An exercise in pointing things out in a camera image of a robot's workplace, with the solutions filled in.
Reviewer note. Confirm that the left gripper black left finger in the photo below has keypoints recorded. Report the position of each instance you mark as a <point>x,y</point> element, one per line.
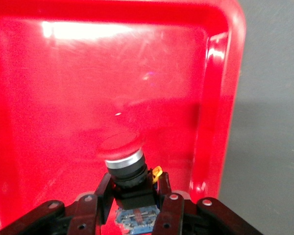
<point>85,215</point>

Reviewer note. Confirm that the red mushroom push button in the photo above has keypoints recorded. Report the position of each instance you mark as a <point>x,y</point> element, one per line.
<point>123,169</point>

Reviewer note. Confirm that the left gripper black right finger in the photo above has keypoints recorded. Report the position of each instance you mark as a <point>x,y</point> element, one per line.
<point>176,215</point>

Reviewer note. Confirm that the red plastic tray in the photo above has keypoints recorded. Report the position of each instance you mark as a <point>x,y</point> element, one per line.
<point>63,85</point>

